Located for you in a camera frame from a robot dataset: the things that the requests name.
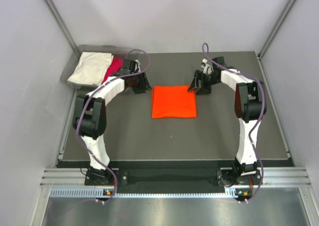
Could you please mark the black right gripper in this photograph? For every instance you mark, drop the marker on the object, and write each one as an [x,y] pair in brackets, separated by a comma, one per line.
[204,89]

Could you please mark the aluminium frame rail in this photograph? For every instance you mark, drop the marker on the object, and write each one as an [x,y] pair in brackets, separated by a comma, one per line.
[277,177]

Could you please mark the orange t shirt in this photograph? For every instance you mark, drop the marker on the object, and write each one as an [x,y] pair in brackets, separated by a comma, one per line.
[173,102]

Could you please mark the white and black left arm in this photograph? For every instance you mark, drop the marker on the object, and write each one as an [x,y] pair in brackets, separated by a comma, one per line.
[90,121]

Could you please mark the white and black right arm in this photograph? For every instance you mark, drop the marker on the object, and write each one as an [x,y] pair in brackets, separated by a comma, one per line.
[249,107]

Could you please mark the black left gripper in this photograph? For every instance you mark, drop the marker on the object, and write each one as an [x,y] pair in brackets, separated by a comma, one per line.
[143,85]

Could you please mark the white folded t shirt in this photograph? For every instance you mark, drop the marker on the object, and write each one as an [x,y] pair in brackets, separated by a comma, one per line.
[91,68]

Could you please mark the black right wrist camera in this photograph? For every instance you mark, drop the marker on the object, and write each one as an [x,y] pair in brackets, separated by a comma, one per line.
[218,61]

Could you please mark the crimson folded t shirt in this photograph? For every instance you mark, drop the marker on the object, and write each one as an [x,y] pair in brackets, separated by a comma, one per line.
[114,67]

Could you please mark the clear plastic bin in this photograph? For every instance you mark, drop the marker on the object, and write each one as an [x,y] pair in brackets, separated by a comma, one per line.
[119,52]

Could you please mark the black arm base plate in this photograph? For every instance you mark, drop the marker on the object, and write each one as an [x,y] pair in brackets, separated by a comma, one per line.
[181,164]

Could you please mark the grey slotted cable duct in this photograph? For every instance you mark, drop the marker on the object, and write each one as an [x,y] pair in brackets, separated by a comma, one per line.
[105,193]

